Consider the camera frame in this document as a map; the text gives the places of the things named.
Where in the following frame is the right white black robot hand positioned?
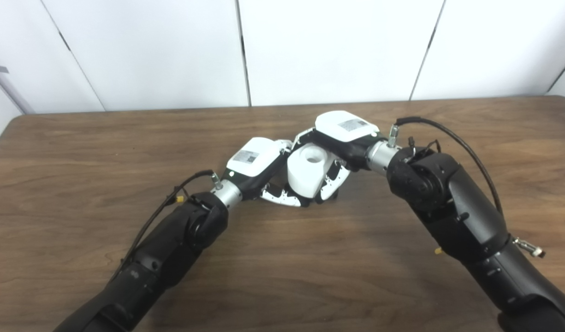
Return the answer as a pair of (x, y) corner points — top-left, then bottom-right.
(292, 111), (388, 201)

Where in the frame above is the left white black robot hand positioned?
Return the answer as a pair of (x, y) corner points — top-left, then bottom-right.
(221, 137), (310, 208)

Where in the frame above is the round white plastic piece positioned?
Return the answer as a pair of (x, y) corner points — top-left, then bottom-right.
(287, 143), (340, 200)

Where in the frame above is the black plastic holder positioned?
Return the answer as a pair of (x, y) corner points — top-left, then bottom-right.
(305, 189), (339, 207)

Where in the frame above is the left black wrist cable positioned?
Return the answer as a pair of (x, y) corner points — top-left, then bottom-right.
(109, 170), (224, 282)

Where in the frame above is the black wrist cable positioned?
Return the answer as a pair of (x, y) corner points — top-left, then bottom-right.
(387, 117), (546, 258)
(109, 170), (224, 282)

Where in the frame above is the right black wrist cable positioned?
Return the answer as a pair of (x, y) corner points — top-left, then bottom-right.
(387, 117), (546, 258)

